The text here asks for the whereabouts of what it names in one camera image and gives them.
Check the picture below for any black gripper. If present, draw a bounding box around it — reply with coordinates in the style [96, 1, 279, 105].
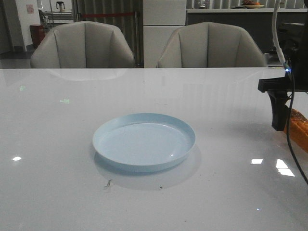
[258, 24, 308, 131]

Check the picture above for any orange toy corn cob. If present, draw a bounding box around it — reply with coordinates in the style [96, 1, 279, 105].
[289, 109, 308, 153]

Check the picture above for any light blue round plate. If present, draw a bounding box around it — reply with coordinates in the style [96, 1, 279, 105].
[92, 113, 196, 173]

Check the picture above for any grey counter with white top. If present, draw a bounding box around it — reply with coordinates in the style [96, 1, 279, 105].
[185, 9, 308, 68]

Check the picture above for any beige armchair right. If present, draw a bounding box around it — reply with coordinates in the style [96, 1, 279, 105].
[157, 22, 266, 68]

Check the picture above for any beige armchair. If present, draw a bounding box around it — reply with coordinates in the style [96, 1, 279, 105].
[157, 22, 266, 68]
[30, 21, 135, 69]

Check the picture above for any fruit bowl on counter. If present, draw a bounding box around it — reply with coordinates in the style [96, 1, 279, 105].
[242, 0, 264, 9]

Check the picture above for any white cabinet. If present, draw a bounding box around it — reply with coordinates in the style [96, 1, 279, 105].
[142, 0, 187, 68]

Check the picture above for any red barrier belt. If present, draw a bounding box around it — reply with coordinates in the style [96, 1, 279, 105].
[80, 12, 136, 18]

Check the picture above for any beige armchair left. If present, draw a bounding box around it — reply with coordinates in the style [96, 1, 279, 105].
[30, 21, 135, 69]

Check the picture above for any red trash bin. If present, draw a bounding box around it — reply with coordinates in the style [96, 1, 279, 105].
[29, 25, 45, 49]

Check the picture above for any black cable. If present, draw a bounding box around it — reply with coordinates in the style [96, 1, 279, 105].
[285, 60, 308, 185]

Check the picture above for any white sleeved cable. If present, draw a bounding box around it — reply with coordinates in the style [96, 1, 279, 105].
[272, 0, 287, 64]

